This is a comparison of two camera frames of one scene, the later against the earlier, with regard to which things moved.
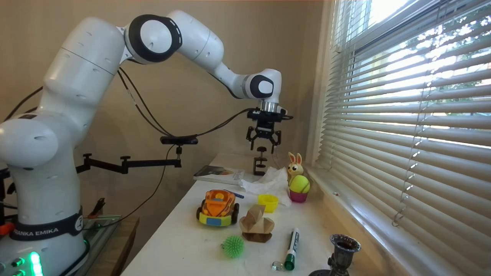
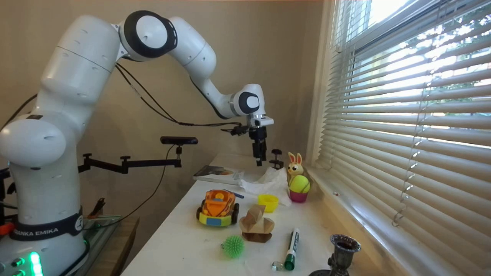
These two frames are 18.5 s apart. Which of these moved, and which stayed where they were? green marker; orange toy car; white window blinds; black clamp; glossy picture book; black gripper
Moved: black gripper; black clamp
Stayed: glossy picture book; orange toy car; white window blinds; green marker
